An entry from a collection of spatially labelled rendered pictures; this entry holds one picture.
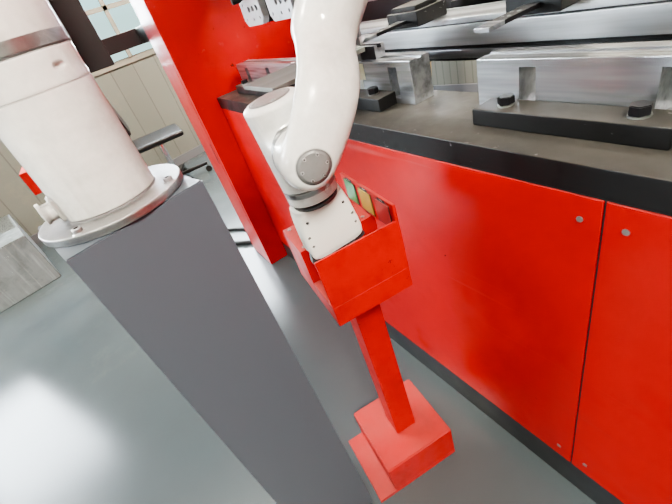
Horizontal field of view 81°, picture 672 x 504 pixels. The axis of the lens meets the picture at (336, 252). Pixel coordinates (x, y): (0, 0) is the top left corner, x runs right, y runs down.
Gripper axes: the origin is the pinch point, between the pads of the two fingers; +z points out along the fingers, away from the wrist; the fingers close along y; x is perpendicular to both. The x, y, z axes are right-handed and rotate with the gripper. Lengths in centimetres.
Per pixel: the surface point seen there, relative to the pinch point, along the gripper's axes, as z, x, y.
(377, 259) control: -1.3, 4.9, -4.3
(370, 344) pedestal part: 24.3, -2.1, 2.2
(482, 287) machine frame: 21.6, 4.6, -24.0
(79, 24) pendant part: -57, -178, 27
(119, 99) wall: -7, -381, 49
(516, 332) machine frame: 30.0, 12.5, -24.5
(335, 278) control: -2.7, 4.9, 3.7
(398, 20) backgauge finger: -22, -51, -53
